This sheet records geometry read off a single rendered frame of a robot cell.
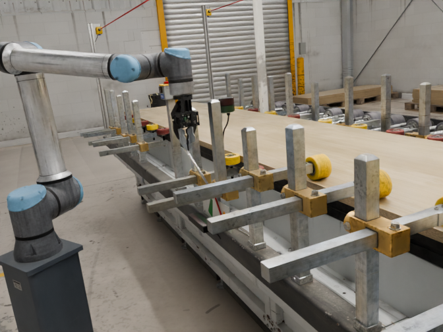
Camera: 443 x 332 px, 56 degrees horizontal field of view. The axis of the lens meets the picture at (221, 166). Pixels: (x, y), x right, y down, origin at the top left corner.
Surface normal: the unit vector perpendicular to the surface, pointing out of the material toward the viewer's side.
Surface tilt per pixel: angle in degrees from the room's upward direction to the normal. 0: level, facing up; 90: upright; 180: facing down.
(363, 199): 90
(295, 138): 90
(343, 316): 0
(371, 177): 90
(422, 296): 90
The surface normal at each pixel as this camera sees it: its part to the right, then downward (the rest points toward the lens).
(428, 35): -0.91, 0.18
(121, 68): -0.24, 0.28
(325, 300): -0.09, -0.96
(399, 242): 0.42, 0.19
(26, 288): -0.58, 0.25
